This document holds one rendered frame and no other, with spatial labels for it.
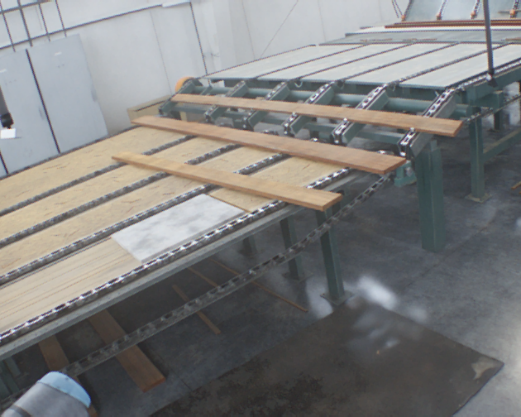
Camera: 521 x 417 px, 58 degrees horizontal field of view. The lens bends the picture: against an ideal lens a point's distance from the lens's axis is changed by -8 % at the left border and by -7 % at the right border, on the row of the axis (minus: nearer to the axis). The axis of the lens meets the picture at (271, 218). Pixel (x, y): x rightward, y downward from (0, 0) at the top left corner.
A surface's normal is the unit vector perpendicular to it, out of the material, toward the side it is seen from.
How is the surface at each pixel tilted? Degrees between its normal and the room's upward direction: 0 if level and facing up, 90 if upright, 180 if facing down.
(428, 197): 90
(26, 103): 90
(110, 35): 86
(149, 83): 89
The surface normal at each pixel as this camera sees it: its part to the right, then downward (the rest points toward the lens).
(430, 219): -0.79, 0.40
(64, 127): 0.58, 0.23
